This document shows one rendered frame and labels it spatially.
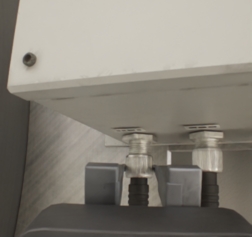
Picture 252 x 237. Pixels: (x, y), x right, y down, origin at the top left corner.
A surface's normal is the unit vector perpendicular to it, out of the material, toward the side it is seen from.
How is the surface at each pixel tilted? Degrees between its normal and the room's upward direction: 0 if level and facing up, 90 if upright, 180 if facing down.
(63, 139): 90
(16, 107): 39
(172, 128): 132
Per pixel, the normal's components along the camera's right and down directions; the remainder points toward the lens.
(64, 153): -0.34, -0.25
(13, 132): 0.94, -0.06
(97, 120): -0.03, 0.97
